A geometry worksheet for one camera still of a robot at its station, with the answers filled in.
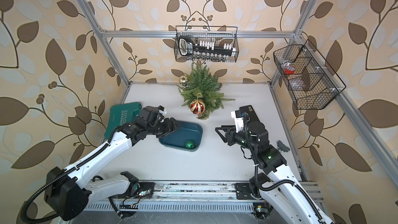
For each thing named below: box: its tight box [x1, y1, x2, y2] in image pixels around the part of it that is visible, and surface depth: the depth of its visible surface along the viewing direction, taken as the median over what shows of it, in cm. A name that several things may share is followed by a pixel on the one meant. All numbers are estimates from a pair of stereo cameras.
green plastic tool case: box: [104, 102, 142, 140], surface depth 101 cm
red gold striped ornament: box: [189, 99, 206, 115], surface depth 72 cm
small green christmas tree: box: [176, 60, 236, 120], surface depth 80 cm
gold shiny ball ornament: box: [178, 76, 189, 86], surface depth 80 cm
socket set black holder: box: [178, 35, 237, 58], surface depth 85 cm
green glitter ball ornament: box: [185, 139, 196, 149], surface depth 87 cm
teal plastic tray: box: [158, 120, 204, 152], surface depth 92 cm
